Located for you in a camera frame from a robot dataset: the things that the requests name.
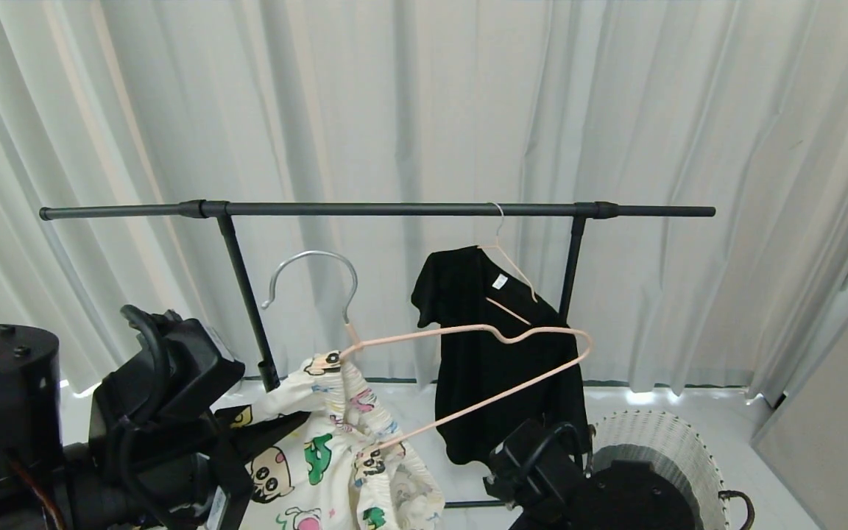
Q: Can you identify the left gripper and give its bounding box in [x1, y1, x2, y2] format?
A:
[63, 411, 311, 530]

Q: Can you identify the cream printed garment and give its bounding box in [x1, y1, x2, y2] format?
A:
[214, 351, 445, 530]

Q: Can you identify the pink clothes hanger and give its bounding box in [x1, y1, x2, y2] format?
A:
[261, 250, 594, 451]
[479, 202, 539, 326]

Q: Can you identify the black sleeveless shirt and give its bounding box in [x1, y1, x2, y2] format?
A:
[411, 247, 590, 466]

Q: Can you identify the black clothes rack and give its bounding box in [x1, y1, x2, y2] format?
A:
[39, 200, 717, 509]

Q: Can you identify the white laundry basket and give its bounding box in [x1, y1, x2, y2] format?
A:
[587, 410, 756, 530]

